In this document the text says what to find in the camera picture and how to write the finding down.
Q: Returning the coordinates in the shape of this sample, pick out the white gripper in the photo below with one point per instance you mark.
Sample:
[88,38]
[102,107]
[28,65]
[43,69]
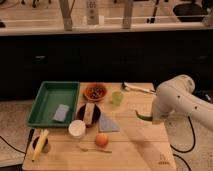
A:
[159,111]

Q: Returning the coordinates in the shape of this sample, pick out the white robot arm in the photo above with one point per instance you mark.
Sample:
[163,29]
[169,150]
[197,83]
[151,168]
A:
[176,94]

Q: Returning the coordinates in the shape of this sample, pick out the green plastic cup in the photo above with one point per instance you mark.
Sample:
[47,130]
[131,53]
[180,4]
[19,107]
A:
[117,98]

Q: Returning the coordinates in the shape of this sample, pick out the white cup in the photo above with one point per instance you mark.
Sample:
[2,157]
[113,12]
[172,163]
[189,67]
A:
[77,128]

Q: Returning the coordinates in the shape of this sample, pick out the blue triangular cloth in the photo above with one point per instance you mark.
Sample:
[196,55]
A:
[106,124]

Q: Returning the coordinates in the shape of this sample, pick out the orange fruit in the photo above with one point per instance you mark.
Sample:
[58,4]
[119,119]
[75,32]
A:
[101,139]

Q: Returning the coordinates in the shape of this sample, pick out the orange bowl with beans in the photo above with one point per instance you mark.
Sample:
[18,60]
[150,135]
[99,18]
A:
[95,92]

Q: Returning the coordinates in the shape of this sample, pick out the beige block in bowl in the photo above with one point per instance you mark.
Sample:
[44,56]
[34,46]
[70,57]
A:
[88,114]

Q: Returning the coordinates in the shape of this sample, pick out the dark brown bowl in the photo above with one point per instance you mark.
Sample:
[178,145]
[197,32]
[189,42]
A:
[96,114]

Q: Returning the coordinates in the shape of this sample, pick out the wooden spoon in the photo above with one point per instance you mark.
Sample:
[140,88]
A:
[93,149]

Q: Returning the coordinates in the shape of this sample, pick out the blue sponge in tray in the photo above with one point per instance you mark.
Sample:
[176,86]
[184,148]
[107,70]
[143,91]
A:
[61,113]

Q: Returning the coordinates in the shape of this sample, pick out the black office chair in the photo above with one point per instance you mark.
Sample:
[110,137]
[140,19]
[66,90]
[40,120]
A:
[189,12]

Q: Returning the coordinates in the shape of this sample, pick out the green plastic tray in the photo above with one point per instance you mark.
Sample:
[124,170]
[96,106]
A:
[50,96]

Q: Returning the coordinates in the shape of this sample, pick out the small black bowl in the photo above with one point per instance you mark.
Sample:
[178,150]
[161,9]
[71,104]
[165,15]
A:
[46,147]

